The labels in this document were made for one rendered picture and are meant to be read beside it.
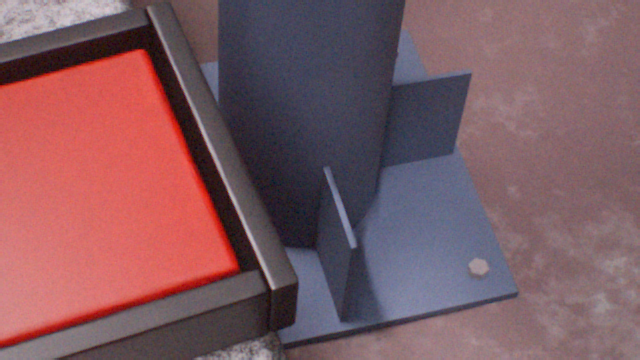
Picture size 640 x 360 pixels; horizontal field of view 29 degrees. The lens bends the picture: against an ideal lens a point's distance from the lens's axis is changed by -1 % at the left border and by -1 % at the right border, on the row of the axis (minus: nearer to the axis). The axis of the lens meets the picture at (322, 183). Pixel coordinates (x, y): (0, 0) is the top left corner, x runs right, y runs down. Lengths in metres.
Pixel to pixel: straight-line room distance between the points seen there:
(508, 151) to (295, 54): 0.43
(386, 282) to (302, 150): 0.20
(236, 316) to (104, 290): 0.02
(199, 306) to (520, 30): 1.37
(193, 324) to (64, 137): 0.05
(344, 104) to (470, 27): 0.45
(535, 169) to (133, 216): 1.22
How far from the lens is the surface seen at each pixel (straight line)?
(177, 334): 0.23
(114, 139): 0.25
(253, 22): 1.08
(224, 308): 0.23
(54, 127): 0.26
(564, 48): 1.57
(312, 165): 1.21
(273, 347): 0.24
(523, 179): 1.43
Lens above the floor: 1.13
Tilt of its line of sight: 54 degrees down
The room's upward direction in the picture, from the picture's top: 6 degrees clockwise
